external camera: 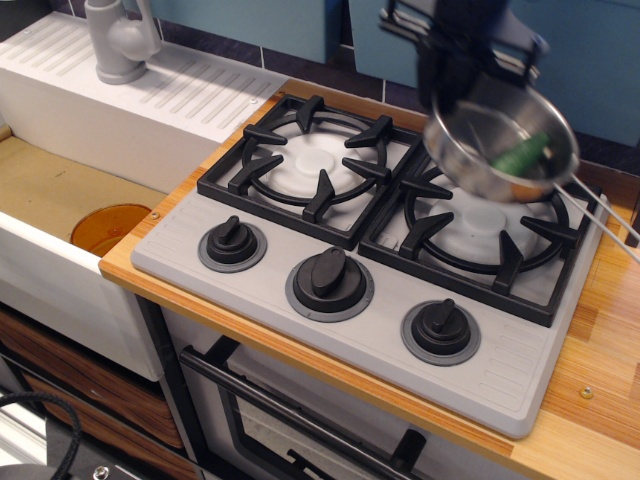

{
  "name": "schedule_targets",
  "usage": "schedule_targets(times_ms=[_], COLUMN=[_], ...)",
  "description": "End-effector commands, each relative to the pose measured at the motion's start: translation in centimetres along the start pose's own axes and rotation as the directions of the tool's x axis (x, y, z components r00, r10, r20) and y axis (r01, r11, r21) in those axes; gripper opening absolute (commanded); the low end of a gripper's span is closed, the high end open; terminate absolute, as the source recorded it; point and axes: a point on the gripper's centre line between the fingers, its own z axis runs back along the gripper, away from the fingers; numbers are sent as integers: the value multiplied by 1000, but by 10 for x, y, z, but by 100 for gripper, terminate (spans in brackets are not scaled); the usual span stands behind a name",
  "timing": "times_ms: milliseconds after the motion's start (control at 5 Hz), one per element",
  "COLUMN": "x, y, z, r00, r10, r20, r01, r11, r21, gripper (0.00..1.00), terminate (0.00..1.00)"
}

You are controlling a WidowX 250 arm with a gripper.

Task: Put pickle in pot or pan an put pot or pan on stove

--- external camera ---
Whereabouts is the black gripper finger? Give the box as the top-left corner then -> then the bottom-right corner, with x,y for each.
417,44 -> 442,108
447,52 -> 493,111

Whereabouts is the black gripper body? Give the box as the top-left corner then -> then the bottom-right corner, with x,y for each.
380,1 -> 550,83

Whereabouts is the stainless steel pot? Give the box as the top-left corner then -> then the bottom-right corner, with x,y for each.
423,79 -> 639,238

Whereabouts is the green toy pickle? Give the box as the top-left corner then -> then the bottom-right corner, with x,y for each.
490,132 -> 550,177

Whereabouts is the grey toy stove top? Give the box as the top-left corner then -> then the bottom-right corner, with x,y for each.
131,95 -> 607,438

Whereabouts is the black middle stove knob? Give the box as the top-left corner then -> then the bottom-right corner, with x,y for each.
285,247 -> 375,323

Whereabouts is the black stove knob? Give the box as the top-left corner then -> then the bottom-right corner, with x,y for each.
285,247 -> 375,323
401,298 -> 481,367
197,215 -> 267,274

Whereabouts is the black right stove knob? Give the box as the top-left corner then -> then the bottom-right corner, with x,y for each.
401,298 -> 481,367

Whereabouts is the black left stove knob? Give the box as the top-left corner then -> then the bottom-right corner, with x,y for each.
197,215 -> 267,274

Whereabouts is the teal cabinet left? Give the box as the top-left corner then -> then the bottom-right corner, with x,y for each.
151,0 -> 343,63

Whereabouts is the teal cabinet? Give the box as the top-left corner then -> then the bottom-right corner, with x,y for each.
349,0 -> 639,146
151,0 -> 343,63

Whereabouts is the teal cabinet right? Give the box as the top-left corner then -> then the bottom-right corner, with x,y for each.
349,0 -> 639,146

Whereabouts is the black left burner grate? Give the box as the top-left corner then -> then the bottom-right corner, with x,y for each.
197,95 -> 426,250

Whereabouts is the black burner grate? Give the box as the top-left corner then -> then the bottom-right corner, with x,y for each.
358,147 -> 600,327
197,95 -> 426,250

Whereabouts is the black right burner grate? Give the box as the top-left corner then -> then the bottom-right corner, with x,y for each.
358,147 -> 600,327

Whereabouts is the grey toy faucet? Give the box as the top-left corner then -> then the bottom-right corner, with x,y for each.
84,0 -> 161,85

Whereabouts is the orange plastic plate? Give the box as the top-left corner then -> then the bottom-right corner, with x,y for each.
70,203 -> 151,257

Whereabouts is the white toy sink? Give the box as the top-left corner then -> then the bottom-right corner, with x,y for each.
1,13 -> 285,381

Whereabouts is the oven door with window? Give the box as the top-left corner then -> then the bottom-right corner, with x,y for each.
163,310 -> 519,479

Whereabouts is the wood grain drawer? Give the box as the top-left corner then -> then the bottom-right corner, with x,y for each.
1,308 -> 198,479

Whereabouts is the black oven door handle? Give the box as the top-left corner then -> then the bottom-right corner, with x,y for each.
179,337 -> 426,479

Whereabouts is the black braided cable lower left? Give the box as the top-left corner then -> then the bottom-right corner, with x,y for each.
0,392 -> 82,480

